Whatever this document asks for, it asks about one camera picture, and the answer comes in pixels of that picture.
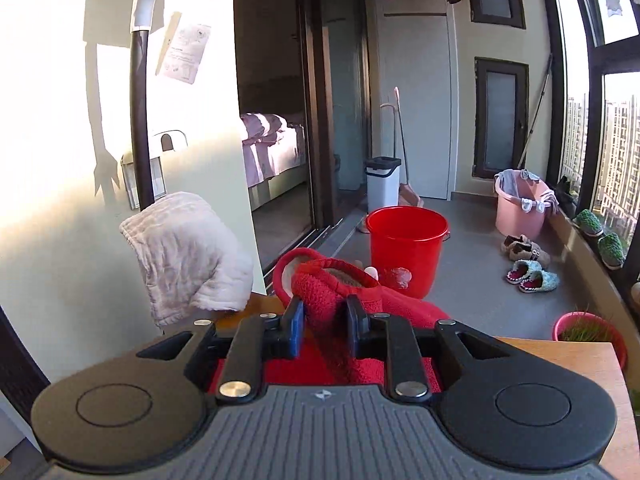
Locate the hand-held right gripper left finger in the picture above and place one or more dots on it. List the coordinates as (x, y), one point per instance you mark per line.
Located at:
(296, 321)

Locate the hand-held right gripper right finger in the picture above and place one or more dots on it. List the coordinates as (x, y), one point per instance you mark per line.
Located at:
(352, 325)

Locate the red fleece garment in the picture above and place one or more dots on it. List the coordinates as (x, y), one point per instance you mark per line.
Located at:
(327, 292)

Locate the red plastic bucket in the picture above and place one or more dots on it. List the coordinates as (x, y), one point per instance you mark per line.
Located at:
(405, 255)

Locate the white folded cloth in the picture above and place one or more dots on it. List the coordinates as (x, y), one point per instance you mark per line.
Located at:
(185, 250)

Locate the white bin with black lid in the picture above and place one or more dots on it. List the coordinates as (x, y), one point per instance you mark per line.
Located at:
(382, 182)

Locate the bed with pink bedding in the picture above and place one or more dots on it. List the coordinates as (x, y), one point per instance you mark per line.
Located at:
(272, 150)

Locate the brown slipper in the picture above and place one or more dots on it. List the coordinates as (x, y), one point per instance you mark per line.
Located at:
(532, 255)
(515, 244)

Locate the pink plastic tub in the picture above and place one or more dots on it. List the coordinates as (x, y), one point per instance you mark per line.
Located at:
(517, 217)

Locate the grey cloth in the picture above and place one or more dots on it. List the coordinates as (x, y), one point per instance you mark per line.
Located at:
(507, 180)

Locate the dark sliding glass door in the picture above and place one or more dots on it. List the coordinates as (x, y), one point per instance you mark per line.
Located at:
(320, 110)

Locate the white sock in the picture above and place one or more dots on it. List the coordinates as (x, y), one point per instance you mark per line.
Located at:
(531, 205)

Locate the white door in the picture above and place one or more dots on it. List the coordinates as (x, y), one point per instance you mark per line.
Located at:
(420, 110)

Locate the pale purple cloth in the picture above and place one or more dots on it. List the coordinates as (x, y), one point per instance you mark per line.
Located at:
(549, 200)

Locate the pink pot with grass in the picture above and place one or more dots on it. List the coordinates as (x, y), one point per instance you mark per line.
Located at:
(590, 330)

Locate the tall dark framed window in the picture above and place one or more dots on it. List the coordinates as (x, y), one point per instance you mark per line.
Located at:
(501, 120)

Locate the white appliance with black pole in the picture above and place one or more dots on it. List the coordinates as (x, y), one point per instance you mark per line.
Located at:
(140, 110)

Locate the leaning mop pole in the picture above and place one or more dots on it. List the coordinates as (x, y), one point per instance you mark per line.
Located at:
(537, 105)

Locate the white paper tag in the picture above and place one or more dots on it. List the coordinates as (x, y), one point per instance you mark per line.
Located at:
(184, 47)

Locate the large balcony window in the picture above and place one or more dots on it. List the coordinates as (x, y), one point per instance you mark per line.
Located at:
(592, 60)

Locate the wall socket with cover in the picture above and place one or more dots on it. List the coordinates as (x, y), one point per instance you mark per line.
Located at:
(172, 139)

